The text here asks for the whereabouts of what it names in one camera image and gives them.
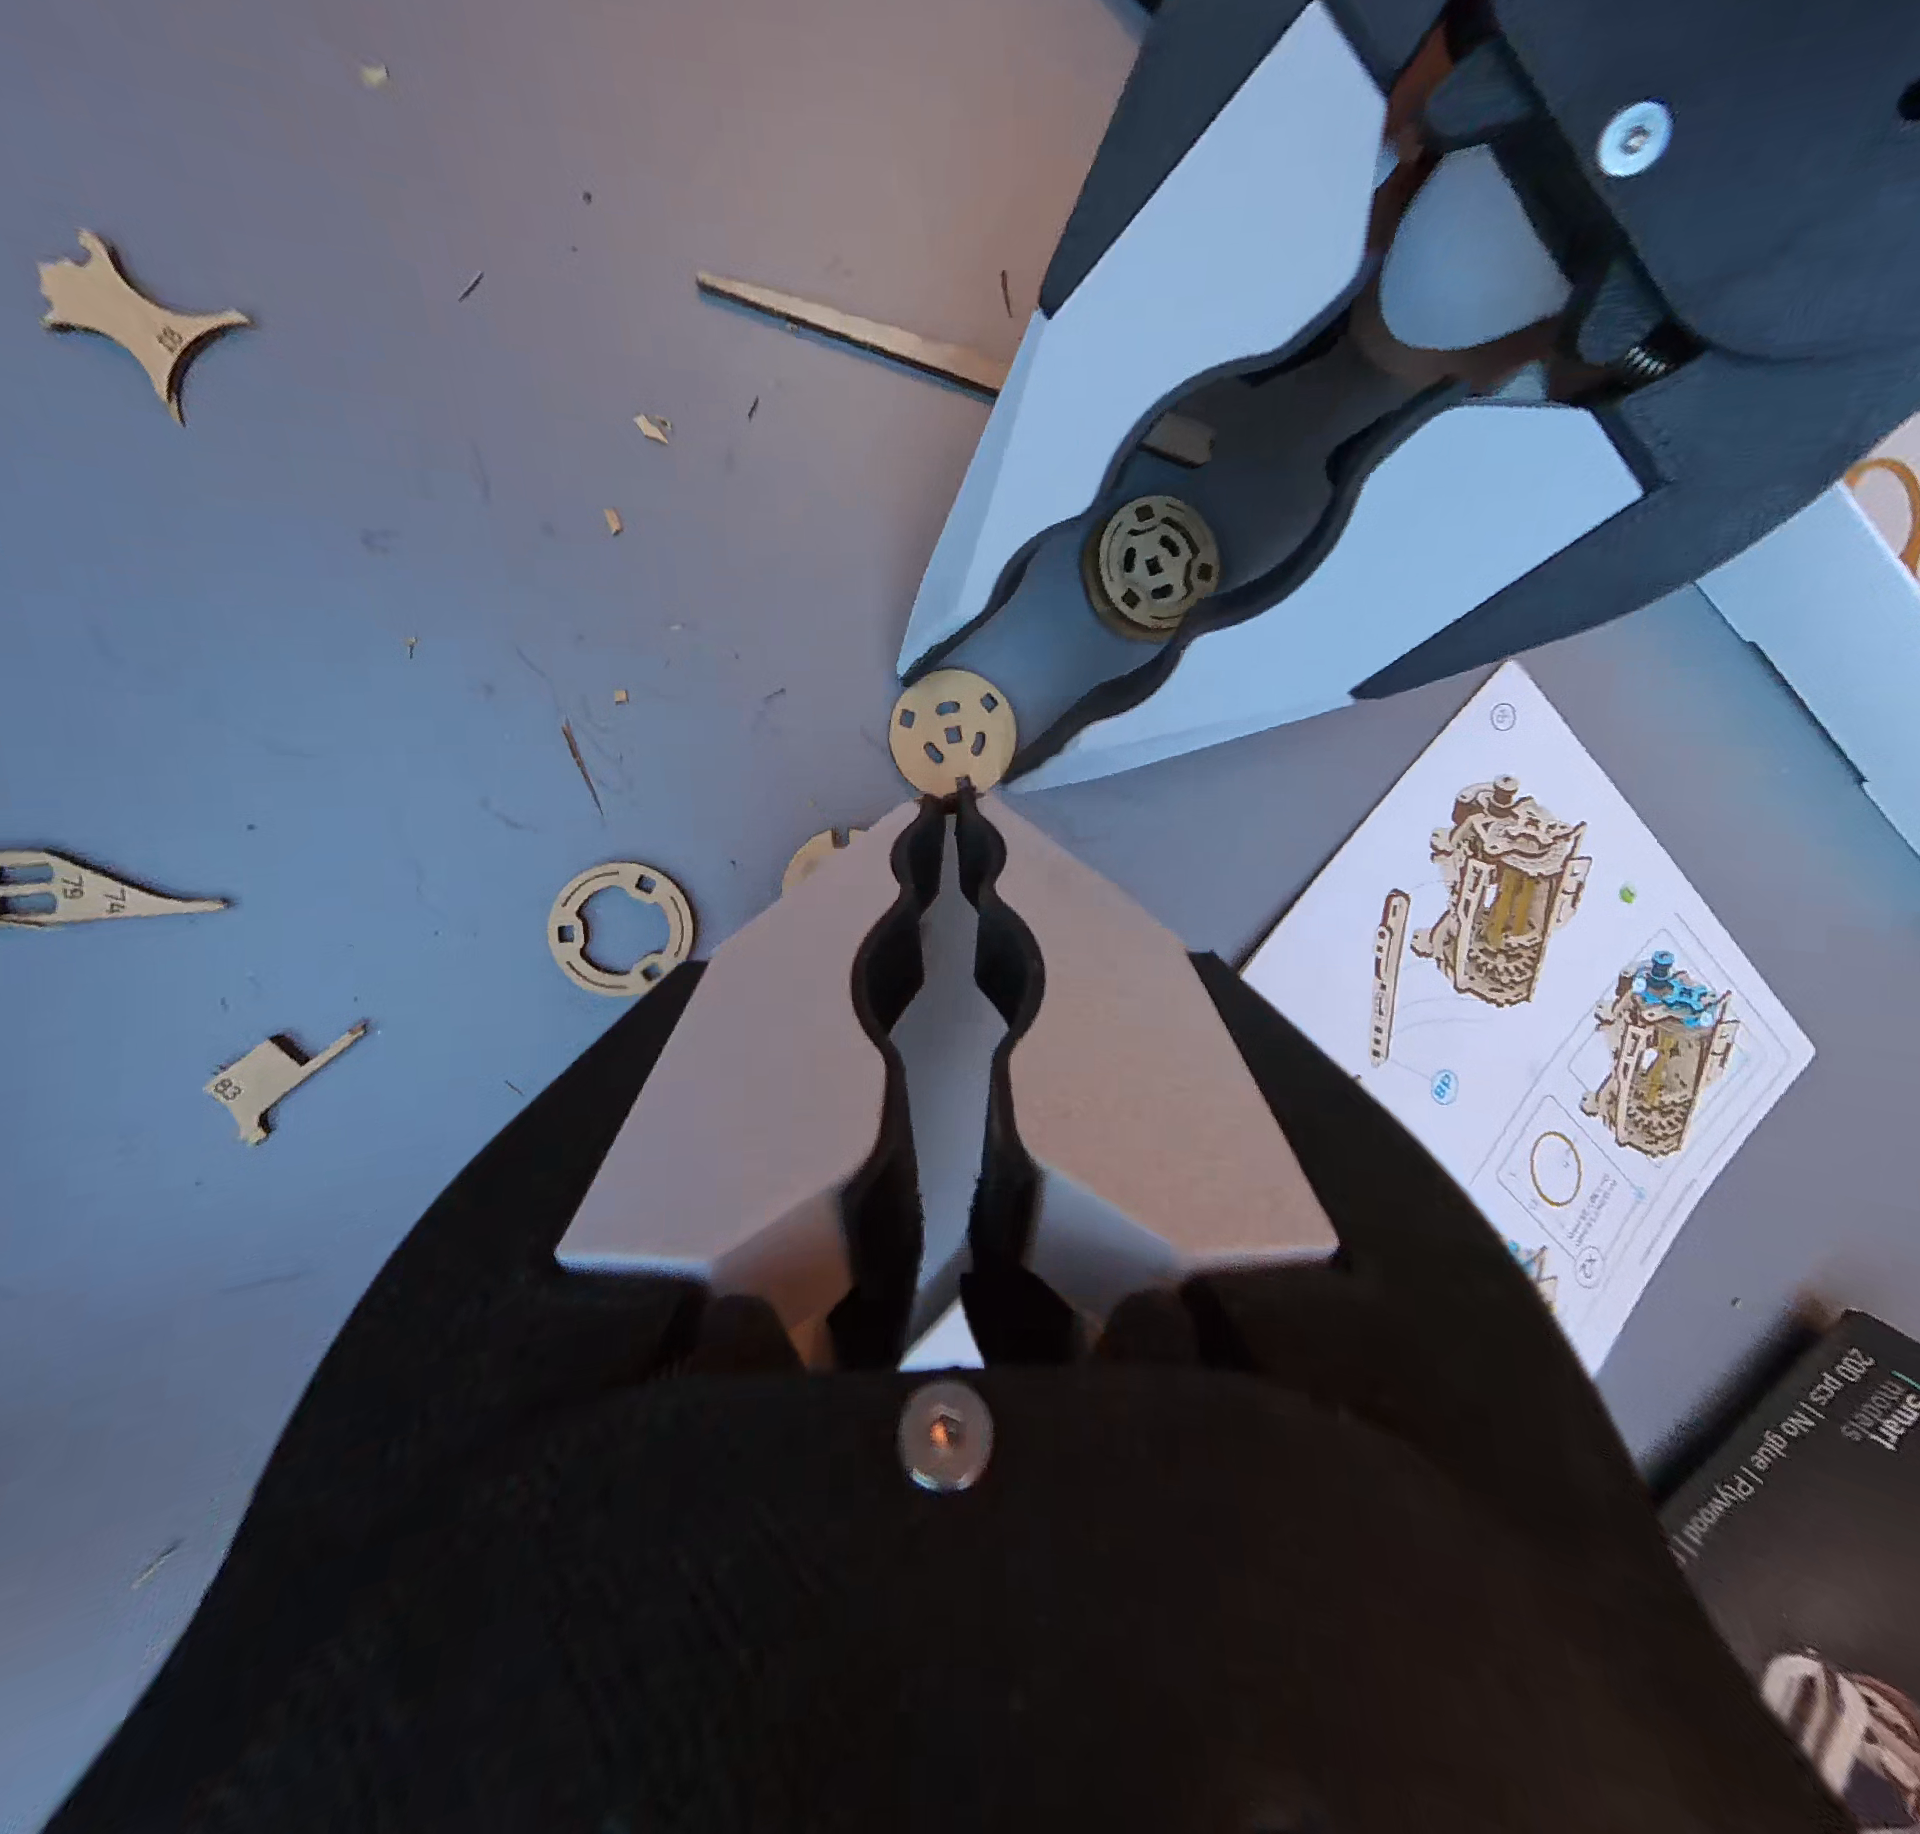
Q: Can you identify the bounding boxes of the black puzzle box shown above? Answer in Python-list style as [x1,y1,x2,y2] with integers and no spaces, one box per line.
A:
[1657,1308,1920,1834]

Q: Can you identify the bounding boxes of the star-shaped wooden offcut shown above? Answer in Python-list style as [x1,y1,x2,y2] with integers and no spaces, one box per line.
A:
[37,230,252,427]

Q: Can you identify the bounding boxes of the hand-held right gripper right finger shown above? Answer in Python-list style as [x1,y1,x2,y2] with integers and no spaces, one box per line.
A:
[959,790,1341,1367]

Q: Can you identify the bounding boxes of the assembled wooden wheel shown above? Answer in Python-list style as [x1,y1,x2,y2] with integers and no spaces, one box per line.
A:
[1083,496,1220,642]

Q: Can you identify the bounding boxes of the slotted wooden disc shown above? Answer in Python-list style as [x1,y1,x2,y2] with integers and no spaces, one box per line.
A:
[888,668,1020,796]

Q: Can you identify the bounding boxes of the scattered wood splinters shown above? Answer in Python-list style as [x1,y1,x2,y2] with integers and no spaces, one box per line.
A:
[127,56,797,1588]

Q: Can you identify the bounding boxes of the grey desk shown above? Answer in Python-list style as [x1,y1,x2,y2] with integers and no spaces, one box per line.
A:
[0,0,1920,1834]

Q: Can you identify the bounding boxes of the long wooden sliver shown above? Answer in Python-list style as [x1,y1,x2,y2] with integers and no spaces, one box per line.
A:
[695,269,1217,467]

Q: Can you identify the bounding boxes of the white instruction booklet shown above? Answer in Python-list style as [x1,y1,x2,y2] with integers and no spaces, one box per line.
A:
[1242,659,1818,1378]

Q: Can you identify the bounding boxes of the white cardboard tray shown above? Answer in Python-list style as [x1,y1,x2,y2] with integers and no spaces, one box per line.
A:
[1696,408,1920,852]

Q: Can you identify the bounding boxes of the flag-shaped wooden offcut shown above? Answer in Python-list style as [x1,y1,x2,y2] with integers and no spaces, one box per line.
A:
[205,1021,369,1148]

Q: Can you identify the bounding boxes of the slotted pointed wooden offcut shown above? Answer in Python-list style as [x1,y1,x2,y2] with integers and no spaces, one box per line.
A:
[0,848,229,932]

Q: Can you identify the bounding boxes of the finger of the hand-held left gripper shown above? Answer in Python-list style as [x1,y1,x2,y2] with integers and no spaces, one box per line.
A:
[1006,401,1649,793]
[897,0,1392,684]

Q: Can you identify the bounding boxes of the wooden ring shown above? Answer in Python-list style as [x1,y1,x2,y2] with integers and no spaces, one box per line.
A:
[546,861,697,998]

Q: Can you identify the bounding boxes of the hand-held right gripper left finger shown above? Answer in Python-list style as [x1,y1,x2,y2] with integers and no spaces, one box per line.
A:
[555,790,954,1367]

